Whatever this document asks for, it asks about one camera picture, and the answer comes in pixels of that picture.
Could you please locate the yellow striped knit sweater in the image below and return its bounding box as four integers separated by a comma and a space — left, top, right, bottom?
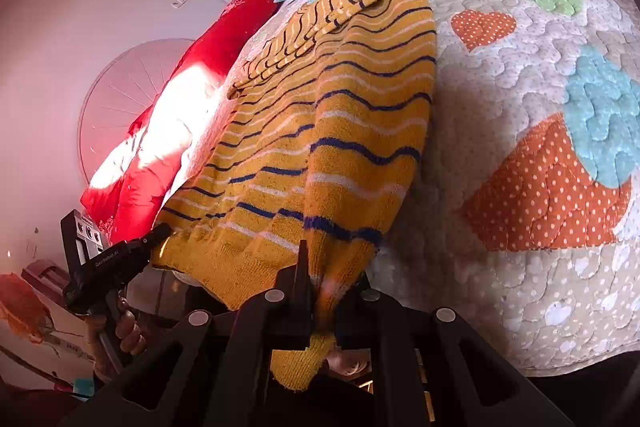
152, 0, 437, 390

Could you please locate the person's left hand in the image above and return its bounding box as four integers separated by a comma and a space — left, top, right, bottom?
85, 308, 146, 383

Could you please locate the red pillow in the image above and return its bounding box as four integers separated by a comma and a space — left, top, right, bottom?
80, 0, 280, 244

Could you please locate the patchwork heart quilt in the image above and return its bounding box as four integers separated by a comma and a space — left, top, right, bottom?
189, 0, 639, 376

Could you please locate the white round headboard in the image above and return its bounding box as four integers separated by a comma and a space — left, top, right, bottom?
77, 38, 193, 181

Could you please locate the wall socket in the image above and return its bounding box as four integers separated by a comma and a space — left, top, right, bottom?
171, 0, 188, 9

